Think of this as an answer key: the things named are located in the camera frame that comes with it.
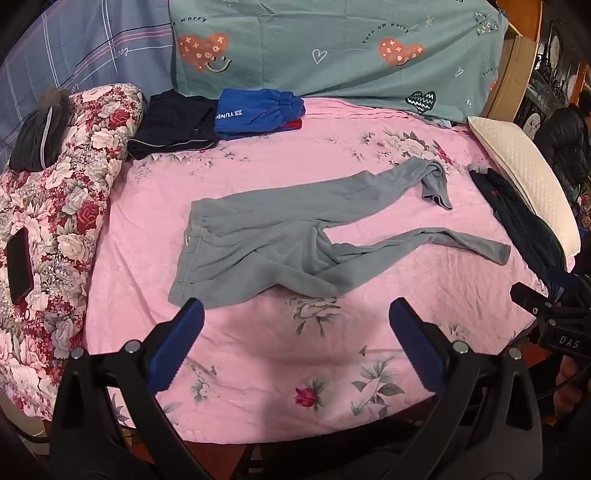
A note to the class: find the red floral quilt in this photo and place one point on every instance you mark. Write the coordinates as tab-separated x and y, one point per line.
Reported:
78	194

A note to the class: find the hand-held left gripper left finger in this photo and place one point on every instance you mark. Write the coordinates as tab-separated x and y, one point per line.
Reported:
178	346

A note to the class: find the grey pants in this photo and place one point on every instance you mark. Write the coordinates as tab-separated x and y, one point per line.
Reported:
258	249

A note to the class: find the person's right hand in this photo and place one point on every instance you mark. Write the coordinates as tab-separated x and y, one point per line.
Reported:
567	387

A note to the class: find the lavender plaid cloth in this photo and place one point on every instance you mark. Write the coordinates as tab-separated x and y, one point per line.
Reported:
92	46

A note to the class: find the black phone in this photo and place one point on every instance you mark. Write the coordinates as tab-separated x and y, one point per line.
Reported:
19	267

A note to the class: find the white textured pillow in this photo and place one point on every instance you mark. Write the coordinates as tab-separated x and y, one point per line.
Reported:
526	175

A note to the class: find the pink floral bed sheet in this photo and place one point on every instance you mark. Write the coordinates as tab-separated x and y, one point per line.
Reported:
258	152

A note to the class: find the dark fur-trimmed jacket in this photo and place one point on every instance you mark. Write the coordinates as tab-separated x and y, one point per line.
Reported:
34	138

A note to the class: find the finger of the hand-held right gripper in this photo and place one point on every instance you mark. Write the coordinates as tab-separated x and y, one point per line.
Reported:
526	295

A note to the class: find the dark navy garment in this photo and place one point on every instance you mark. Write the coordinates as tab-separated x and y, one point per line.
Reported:
521	221

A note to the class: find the red folded garment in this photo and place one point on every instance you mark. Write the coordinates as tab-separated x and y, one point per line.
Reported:
291	124

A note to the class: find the black puffy jacket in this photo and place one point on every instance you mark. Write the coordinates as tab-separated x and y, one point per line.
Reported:
563	138

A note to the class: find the dark display shelf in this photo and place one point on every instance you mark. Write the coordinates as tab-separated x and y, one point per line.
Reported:
549	60

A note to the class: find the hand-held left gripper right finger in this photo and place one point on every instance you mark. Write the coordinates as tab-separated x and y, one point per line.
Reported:
415	346

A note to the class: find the blue folded shorts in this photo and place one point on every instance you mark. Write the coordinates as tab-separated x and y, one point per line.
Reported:
249	113

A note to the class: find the black folded garment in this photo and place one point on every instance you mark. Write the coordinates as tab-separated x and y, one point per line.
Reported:
171	124

